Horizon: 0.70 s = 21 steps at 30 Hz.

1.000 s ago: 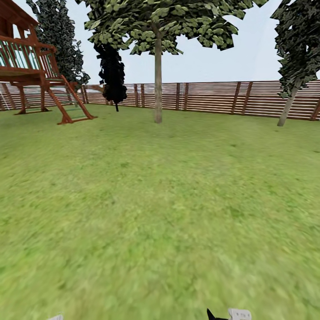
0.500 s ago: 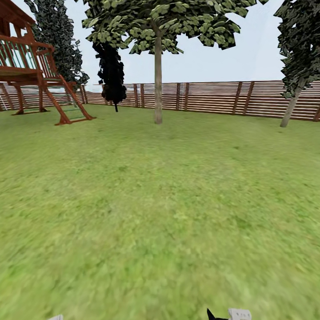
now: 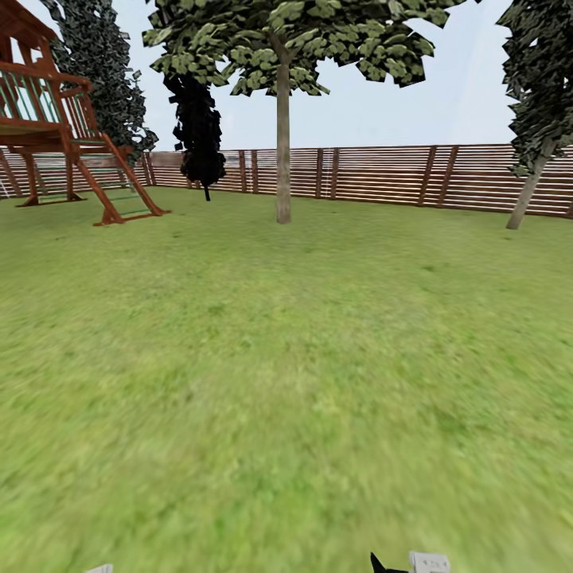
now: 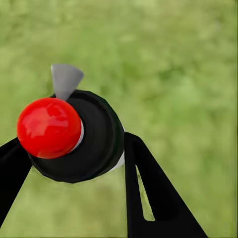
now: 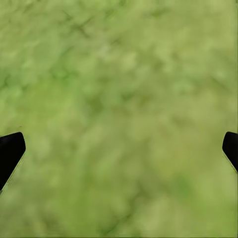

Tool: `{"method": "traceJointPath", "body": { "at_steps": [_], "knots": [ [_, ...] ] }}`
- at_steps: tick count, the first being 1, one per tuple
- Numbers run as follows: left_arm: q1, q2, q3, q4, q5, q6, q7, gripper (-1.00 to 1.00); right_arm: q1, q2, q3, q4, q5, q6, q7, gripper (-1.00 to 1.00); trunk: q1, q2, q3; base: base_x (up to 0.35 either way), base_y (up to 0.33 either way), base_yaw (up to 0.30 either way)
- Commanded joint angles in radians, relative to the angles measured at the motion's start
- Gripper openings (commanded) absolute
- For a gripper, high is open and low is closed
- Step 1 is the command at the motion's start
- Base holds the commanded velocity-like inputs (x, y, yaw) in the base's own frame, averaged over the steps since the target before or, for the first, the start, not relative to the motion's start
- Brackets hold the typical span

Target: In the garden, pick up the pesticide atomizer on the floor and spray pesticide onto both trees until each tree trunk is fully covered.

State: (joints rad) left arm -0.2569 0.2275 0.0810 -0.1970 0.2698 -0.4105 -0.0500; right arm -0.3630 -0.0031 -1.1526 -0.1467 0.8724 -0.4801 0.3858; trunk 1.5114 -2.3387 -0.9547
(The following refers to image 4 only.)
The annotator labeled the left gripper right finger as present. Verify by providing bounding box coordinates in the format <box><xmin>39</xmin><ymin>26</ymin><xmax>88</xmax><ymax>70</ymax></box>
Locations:
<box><xmin>124</xmin><ymin>132</ymin><xmax>208</xmax><ymax>238</ymax></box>

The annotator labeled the pesticide atomizer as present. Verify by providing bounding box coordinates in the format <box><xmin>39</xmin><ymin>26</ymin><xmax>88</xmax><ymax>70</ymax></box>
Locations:
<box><xmin>16</xmin><ymin>62</ymin><xmax>126</xmax><ymax>183</ymax></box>

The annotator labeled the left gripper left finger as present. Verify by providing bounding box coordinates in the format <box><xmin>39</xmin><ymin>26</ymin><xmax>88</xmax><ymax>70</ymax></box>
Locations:
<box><xmin>0</xmin><ymin>137</ymin><xmax>32</xmax><ymax>227</ymax></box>

